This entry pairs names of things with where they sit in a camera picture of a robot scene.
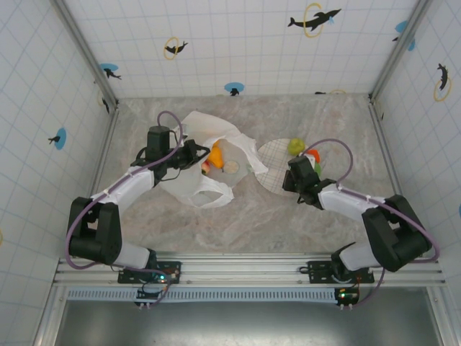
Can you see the red apple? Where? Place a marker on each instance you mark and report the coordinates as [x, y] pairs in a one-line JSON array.
[[207, 166]]

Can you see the orange fruit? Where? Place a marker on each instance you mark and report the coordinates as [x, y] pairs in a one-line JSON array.
[[215, 156]]

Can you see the small green fruit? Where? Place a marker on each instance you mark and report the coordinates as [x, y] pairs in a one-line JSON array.
[[318, 169]]

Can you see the white printed plastic bag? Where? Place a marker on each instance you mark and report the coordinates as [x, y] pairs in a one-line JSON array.
[[201, 124]]

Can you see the orange-red fruit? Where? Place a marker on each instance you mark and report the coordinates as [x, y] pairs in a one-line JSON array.
[[314, 155]]

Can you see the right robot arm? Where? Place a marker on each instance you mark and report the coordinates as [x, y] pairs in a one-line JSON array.
[[392, 234]]

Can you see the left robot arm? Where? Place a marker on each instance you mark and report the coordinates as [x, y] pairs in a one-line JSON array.
[[97, 230]]

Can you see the round plaid paper plate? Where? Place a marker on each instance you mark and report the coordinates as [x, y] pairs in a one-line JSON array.
[[273, 158]]

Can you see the fish on blue circle sticker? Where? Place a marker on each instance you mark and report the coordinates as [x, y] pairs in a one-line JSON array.
[[61, 138], [109, 70], [234, 88], [402, 26]]

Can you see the right controller board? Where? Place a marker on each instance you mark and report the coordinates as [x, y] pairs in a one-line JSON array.
[[347, 296]]

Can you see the controller board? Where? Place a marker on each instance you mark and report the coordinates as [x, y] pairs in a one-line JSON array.
[[151, 293], [347, 296]]

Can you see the left controller board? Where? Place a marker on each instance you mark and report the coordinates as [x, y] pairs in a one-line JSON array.
[[151, 293]]

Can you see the grey metal sheet panel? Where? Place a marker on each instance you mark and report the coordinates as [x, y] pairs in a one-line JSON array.
[[252, 324]]

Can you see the aluminium table side rail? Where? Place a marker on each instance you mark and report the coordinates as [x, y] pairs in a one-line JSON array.
[[385, 144], [102, 162]]

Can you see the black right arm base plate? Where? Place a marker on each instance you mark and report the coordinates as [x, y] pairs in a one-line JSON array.
[[318, 270]]

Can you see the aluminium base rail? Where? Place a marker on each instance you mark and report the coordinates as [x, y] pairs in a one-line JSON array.
[[245, 268]]

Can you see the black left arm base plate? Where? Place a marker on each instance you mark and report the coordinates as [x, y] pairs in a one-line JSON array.
[[173, 268]]

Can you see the aluminium corner post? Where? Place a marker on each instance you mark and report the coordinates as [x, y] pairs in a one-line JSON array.
[[86, 54], [399, 50]]

